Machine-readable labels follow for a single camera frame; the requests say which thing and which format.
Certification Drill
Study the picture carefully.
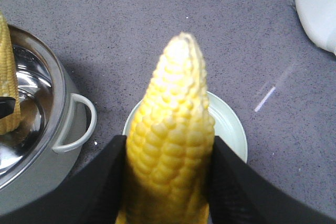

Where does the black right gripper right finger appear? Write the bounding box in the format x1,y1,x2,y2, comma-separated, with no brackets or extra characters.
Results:
208,136,335,223

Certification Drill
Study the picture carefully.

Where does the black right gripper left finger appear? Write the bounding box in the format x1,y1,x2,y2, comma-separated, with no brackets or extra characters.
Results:
1,135,127,223

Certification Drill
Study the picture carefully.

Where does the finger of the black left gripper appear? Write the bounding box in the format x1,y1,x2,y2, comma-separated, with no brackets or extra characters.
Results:
0,97,16,119

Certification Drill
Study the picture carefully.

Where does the yellow corn cob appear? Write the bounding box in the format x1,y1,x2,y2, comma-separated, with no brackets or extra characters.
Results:
116,33,215,223
1,13,21,135

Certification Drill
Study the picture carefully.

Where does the green electric cooking pot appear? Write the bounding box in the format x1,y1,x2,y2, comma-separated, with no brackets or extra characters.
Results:
1,25,97,215

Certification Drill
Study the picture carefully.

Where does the green plate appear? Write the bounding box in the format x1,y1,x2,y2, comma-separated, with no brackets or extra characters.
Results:
123,88,247,178

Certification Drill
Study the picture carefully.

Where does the white blender machine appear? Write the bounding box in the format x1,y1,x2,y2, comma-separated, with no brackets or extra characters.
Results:
287,0,335,54

